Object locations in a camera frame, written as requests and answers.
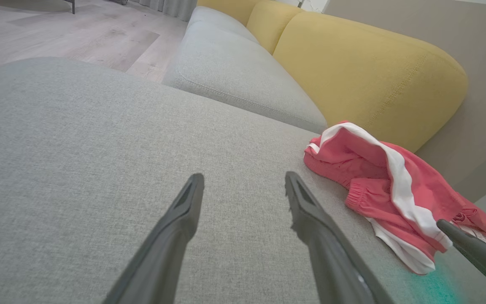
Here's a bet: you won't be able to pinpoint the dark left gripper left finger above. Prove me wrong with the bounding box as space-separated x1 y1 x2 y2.
102 173 205 304

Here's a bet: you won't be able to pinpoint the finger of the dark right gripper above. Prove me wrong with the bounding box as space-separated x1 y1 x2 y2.
436 219 486 295

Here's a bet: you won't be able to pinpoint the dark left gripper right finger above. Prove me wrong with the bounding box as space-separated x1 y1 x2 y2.
284 171 395 304

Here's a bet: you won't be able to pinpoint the red white-trimmed shorts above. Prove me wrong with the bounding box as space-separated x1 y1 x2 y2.
303 121 486 275

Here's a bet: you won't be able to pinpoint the grey fabric sofa ottoman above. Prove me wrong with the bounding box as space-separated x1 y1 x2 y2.
0 57 486 304

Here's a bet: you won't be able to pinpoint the grey sofa seat cushion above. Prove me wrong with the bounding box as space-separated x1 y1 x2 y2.
162 6 329 134

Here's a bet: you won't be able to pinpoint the large yellow sofa back cushion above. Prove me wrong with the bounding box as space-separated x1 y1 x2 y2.
273 11 469 153

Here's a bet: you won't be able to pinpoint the grey curtain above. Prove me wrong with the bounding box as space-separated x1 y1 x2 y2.
127 0 198 22

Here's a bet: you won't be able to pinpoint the narrow yellow sofa back cushion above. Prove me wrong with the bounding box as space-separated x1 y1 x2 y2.
246 0 305 55

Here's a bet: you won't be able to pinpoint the white plastic object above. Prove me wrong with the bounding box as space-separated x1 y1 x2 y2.
298 0 330 13

